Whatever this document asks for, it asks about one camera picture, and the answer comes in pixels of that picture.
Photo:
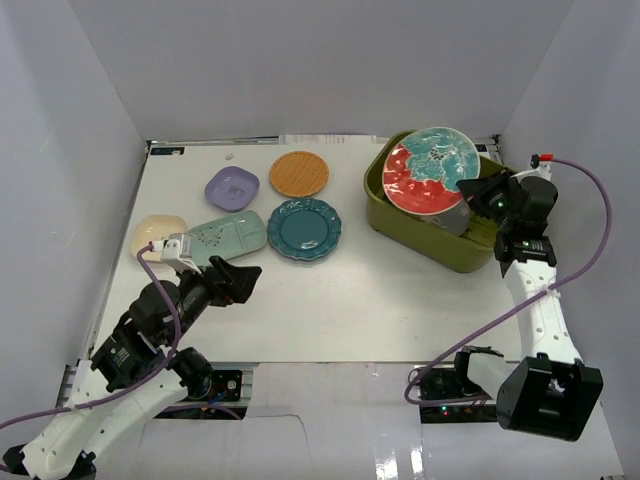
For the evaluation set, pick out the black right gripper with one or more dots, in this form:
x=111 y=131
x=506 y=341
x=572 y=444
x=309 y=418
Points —
x=476 y=190

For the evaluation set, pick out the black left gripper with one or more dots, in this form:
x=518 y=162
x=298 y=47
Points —
x=220 y=281

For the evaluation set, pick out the grey deer pattern plate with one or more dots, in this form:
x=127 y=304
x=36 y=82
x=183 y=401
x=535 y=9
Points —
x=455 y=220

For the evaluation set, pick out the red and teal plate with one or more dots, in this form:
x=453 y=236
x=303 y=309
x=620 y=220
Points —
x=421 y=171

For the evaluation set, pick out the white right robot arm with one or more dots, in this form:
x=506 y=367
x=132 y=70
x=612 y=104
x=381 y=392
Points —
x=550 y=392

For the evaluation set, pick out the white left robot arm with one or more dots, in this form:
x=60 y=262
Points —
x=136 y=374

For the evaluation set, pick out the olive green plastic bin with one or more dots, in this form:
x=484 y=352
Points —
x=464 y=254

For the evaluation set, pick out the mint green divided tray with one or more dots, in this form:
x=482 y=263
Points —
x=229 y=237

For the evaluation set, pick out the teal scalloped plate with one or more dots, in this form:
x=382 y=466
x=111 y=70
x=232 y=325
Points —
x=305 y=229

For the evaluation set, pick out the purple square dish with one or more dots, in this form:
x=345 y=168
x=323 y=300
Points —
x=232 y=189

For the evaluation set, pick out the cream panda square dish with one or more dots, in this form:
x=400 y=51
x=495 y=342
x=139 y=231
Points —
x=154 y=228

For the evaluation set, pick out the orange woven round plate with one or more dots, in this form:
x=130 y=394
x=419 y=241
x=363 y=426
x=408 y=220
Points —
x=299 y=174

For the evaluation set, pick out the white papers at back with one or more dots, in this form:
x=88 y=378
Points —
x=330 y=139

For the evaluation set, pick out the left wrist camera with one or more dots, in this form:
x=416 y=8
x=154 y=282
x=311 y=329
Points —
x=176 y=252

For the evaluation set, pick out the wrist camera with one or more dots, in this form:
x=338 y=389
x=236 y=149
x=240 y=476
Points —
x=541 y=165
x=176 y=252

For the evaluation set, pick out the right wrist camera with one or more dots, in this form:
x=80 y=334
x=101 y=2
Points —
x=541 y=165

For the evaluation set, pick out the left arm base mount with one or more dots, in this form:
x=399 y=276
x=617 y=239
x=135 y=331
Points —
x=227 y=399

